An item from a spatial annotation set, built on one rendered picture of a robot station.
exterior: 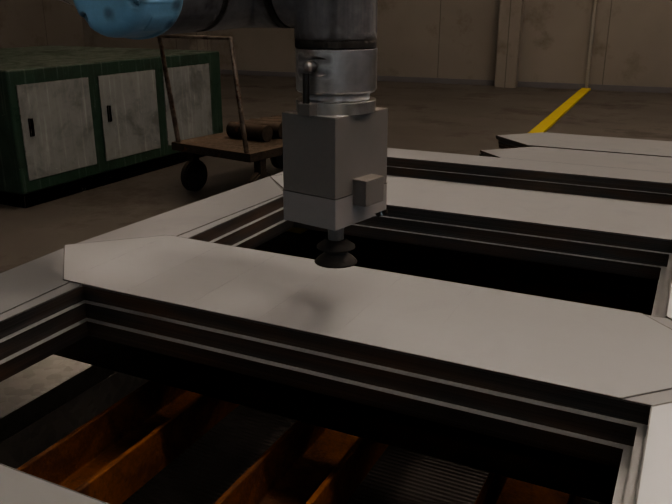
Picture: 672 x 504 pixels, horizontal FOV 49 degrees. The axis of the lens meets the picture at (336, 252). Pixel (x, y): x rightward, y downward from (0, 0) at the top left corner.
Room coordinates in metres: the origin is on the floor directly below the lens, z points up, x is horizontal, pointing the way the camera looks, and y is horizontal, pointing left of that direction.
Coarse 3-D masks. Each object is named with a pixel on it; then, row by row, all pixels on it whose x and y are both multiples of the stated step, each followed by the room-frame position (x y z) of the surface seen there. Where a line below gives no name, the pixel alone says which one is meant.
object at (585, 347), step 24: (552, 312) 0.65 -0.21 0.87; (576, 312) 0.65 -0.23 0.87; (600, 312) 0.65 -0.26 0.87; (624, 312) 0.65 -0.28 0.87; (552, 336) 0.60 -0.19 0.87; (576, 336) 0.60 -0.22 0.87; (600, 336) 0.60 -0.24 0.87; (624, 336) 0.60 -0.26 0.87; (528, 360) 0.55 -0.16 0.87; (552, 360) 0.55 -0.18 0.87; (576, 360) 0.55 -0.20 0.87; (600, 360) 0.55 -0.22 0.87; (624, 360) 0.55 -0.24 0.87; (552, 384) 0.51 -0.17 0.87; (576, 384) 0.51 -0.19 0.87; (600, 384) 0.51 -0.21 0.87
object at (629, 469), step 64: (576, 192) 1.25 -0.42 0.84; (640, 192) 1.20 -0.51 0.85; (512, 256) 0.96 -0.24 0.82; (576, 256) 0.92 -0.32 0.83; (640, 256) 0.89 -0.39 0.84; (0, 320) 0.63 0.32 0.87; (64, 320) 0.69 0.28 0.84; (128, 320) 0.69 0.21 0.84; (192, 320) 0.66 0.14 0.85; (320, 384) 0.59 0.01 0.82; (384, 384) 0.57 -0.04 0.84; (448, 384) 0.54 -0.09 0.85; (512, 384) 0.53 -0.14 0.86; (576, 448) 0.49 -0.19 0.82; (640, 448) 0.45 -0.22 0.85
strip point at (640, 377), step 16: (640, 320) 0.63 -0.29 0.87; (640, 336) 0.60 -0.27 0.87; (656, 336) 0.60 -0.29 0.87; (640, 352) 0.57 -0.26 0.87; (656, 352) 0.57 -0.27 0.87; (640, 368) 0.54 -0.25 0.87; (656, 368) 0.54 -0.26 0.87; (624, 384) 0.51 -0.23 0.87; (640, 384) 0.51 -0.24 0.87; (656, 384) 0.51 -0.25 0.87
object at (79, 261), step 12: (120, 240) 0.88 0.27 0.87; (132, 240) 0.88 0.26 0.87; (144, 240) 0.88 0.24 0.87; (156, 240) 0.88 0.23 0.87; (84, 252) 0.83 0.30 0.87; (96, 252) 0.83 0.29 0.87; (108, 252) 0.83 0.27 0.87; (120, 252) 0.83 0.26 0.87; (72, 264) 0.79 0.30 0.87; (84, 264) 0.79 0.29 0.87; (96, 264) 0.79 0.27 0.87
